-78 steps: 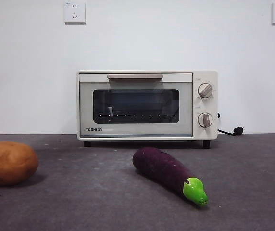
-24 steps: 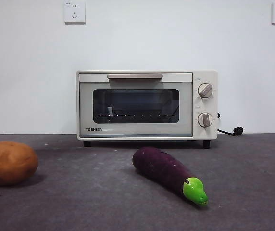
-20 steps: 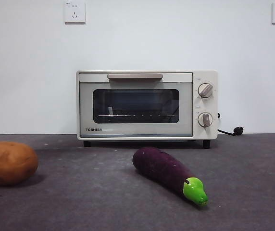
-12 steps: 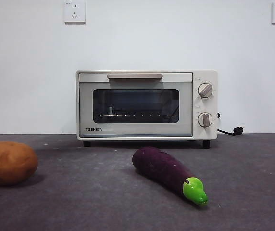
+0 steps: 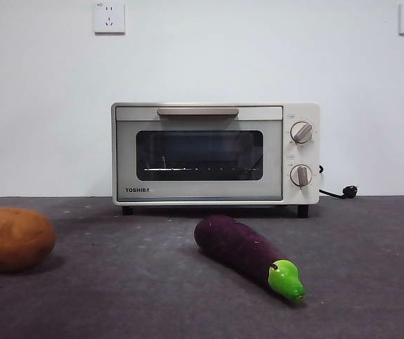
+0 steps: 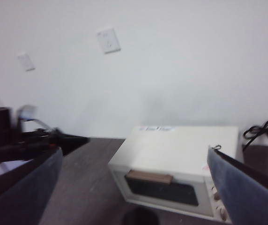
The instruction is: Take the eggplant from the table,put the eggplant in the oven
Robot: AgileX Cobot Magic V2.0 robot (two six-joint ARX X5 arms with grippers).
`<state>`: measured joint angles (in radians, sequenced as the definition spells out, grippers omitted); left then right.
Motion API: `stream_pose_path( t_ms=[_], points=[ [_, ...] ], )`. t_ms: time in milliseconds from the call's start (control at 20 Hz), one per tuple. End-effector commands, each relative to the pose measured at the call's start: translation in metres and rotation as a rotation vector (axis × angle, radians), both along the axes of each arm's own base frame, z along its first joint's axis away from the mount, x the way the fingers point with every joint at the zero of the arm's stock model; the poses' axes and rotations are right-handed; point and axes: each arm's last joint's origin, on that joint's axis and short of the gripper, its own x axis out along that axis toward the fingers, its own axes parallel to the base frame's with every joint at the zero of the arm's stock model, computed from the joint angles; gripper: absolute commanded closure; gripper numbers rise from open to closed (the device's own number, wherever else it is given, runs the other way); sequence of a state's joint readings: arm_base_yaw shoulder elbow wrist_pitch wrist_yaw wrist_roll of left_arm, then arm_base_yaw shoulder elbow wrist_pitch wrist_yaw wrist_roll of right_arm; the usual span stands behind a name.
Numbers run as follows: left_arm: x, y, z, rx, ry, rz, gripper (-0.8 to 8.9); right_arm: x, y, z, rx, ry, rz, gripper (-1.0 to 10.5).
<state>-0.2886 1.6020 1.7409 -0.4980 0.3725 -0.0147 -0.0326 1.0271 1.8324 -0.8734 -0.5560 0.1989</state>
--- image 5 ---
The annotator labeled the white glass oven door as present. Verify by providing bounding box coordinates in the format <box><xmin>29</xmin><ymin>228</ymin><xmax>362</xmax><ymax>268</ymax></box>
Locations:
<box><xmin>115</xmin><ymin>105</ymin><xmax>284</xmax><ymax>203</ymax></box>

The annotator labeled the beige oven knob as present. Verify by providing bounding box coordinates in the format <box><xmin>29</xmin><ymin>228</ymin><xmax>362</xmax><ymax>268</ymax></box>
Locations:
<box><xmin>290</xmin><ymin>164</ymin><xmax>313</xmax><ymax>187</ymax></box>
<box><xmin>290</xmin><ymin>121</ymin><xmax>314</xmax><ymax>145</ymax></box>

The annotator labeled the white Toshiba toaster oven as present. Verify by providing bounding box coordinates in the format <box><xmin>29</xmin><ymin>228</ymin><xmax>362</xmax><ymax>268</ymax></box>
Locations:
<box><xmin>111</xmin><ymin>102</ymin><xmax>321</xmax><ymax>217</ymax></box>

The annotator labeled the brown potato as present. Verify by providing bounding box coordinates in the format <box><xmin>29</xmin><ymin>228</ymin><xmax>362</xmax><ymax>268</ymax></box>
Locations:
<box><xmin>0</xmin><ymin>207</ymin><xmax>57</xmax><ymax>272</ymax></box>

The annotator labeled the metal wire oven rack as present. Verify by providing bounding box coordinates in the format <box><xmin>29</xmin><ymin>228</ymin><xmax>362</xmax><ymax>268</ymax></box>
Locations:
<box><xmin>143</xmin><ymin>165</ymin><xmax>259</xmax><ymax>172</ymax></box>

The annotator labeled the black oven power cable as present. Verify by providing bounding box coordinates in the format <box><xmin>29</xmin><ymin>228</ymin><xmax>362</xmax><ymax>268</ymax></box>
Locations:
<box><xmin>316</xmin><ymin>165</ymin><xmax>360</xmax><ymax>201</ymax></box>

